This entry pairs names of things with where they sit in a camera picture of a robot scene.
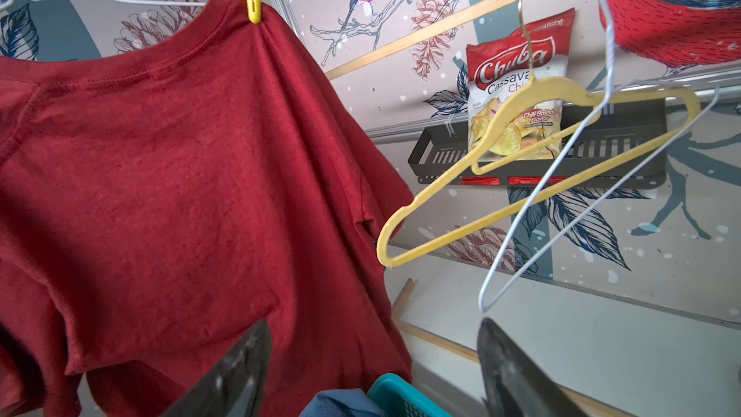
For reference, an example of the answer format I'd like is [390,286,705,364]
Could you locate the slate blue t-shirt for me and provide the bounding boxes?
[299,389,386,417]

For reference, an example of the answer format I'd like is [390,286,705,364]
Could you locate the wooden clothes rack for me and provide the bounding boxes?
[325,0,632,416]

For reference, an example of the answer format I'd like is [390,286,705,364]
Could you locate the yellow plastic hanger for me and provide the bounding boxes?
[375,0,702,270]

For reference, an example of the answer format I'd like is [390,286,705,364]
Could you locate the black wall basket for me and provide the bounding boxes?
[408,100,668,187]

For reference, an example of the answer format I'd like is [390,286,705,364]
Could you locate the dark red t-shirt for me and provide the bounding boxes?
[1,0,412,416]

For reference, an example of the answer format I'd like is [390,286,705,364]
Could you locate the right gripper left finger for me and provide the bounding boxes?
[163,320,272,417]

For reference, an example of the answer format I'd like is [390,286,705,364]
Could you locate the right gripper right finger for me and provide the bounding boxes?
[477,318,585,417]

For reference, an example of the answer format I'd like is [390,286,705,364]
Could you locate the yellow chips bag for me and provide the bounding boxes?
[466,8,576,159]

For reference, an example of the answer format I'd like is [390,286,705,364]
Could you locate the teal plastic basket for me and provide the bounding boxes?
[367,374,451,417]

